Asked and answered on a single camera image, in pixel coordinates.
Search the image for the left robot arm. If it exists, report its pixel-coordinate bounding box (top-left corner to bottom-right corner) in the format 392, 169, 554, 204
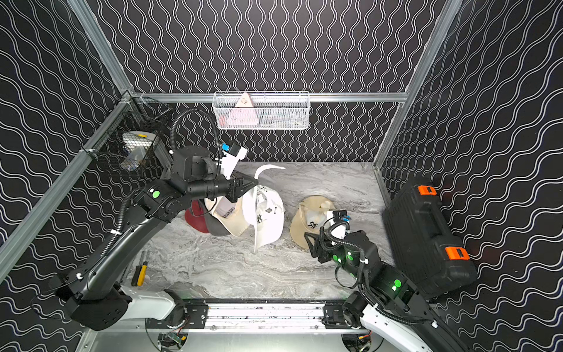
49, 108, 258, 331

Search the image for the white object in black basket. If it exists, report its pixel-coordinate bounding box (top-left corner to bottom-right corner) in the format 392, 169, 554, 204
120, 131, 157, 171

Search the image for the red baseball cap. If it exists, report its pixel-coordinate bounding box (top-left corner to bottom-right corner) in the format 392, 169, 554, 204
184, 199, 209, 233

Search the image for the yellow handled screwdriver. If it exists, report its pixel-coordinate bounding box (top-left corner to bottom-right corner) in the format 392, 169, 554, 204
131, 250, 150, 287

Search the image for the pink triangular card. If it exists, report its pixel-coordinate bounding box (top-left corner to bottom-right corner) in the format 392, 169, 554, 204
222, 92, 259, 128

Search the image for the black wire basket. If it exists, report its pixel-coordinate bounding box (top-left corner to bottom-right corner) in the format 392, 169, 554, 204
87, 92, 173, 178

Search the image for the tan baseball cap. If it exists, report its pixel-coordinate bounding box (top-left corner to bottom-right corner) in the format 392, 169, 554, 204
290, 195, 336, 249

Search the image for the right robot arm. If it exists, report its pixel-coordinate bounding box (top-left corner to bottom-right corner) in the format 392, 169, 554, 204
303, 219, 470, 351

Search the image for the cream baseball cap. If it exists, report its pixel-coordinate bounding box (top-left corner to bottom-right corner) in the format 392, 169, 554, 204
205, 197, 249, 237

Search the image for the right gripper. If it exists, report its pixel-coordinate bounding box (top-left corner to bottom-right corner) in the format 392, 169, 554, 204
304, 226, 367, 286

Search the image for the white wire basket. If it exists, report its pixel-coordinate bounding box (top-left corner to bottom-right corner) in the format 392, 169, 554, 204
212, 91, 311, 131

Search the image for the black orange tool case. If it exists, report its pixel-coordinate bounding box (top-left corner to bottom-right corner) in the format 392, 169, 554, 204
383, 177, 477, 299

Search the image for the white baseball cap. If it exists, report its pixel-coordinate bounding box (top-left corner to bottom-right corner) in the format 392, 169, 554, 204
243, 184, 284, 253

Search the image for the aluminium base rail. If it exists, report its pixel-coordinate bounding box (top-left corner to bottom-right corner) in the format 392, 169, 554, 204
89, 301, 441, 334

